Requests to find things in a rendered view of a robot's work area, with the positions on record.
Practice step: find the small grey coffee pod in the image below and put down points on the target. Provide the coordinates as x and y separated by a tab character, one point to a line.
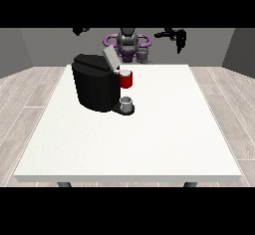
142	55

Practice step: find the red pod holder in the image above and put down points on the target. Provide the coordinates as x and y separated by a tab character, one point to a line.
125	81

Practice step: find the pale grey machine lid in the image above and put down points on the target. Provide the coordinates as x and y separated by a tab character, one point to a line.
111	57

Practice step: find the black coffee machine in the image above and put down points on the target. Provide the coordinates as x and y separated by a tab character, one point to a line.
94	86

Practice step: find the grey robot trunk purple rings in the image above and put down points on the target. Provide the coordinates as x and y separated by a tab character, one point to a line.
127	40

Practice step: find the small grey cup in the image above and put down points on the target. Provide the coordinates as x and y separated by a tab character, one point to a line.
126	105

